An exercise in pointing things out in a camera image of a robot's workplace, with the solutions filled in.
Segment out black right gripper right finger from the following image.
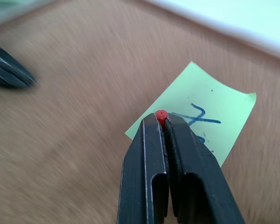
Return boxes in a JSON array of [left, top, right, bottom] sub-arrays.
[[164, 116, 246, 224]]

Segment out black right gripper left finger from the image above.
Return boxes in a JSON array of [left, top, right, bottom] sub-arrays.
[[117, 113, 170, 224]]

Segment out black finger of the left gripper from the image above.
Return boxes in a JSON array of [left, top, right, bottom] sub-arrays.
[[0, 43, 37, 89]]

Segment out red pushpin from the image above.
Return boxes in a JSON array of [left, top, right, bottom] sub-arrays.
[[154, 110, 168, 131]]

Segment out green sticky note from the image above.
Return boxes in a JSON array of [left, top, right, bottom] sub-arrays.
[[125, 61, 257, 168]]

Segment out white tray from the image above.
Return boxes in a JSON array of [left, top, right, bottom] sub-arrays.
[[143, 0, 280, 63]]

